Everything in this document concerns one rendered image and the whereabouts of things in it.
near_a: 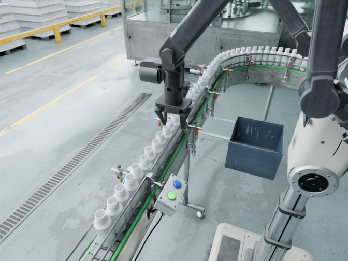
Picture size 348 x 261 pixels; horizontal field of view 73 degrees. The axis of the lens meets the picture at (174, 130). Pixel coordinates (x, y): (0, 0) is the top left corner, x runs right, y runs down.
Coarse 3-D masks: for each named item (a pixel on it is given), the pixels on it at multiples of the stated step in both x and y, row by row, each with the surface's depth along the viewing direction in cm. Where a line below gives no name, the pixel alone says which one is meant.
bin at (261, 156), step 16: (240, 128) 170; (256, 128) 165; (272, 128) 161; (240, 144) 141; (256, 144) 173; (272, 144) 168; (240, 160) 147; (256, 160) 143; (272, 160) 138; (272, 176) 145
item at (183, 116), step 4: (168, 108) 72; (172, 108) 71; (188, 108) 74; (192, 108) 76; (168, 112) 72; (172, 112) 72; (176, 112) 71; (180, 112) 72; (184, 112) 72; (188, 112) 73; (180, 116) 71; (184, 116) 71; (180, 120) 73; (184, 120) 72; (184, 124) 78
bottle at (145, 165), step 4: (140, 156) 100; (144, 156) 102; (148, 156) 100; (140, 160) 100; (144, 160) 99; (148, 160) 100; (140, 164) 101; (144, 164) 100; (148, 164) 101; (144, 168) 100; (148, 168) 101; (144, 172) 101; (152, 172) 106; (144, 176) 103
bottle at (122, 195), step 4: (120, 184) 88; (116, 188) 88; (120, 188) 90; (124, 188) 87; (116, 192) 86; (120, 192) 86; (124, 192) 87; (128, 192) 91; (116, 196) 88; (120, 196) 87; (124, 196) 88; (128, 196) 89; (120, 200) 87; (124, 200) 88; (128, 200) 90; (124, 204) 89; (128, 208) 92; (124, 212) 91; (128, 212) 93
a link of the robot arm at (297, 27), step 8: (272, 0) 85; (280, 0) 84; (288, 0) 84; (280, 8) 86; (288, 8) 85; (280, 16) 87; (288, 16) 86; (296, 16) 85; (288, 24) 88; (296, 24) 87; (304, 24) 86; (296, 32) 87; (304, 32) 85; (296, 40) 93; (304, 40) 86; (304, 48) 87; (304, 56) 89
